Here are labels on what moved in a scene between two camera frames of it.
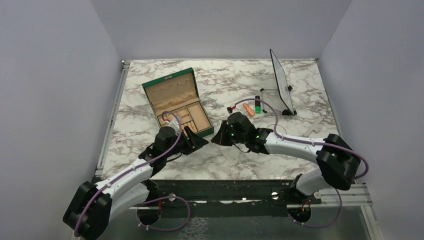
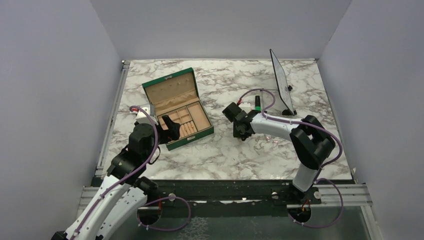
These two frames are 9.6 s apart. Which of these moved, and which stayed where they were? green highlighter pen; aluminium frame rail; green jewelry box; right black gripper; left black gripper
Moved: left black gripper; right black gripper
Stayed: green highlighter pen; aluminium frame rail; green jewelry box
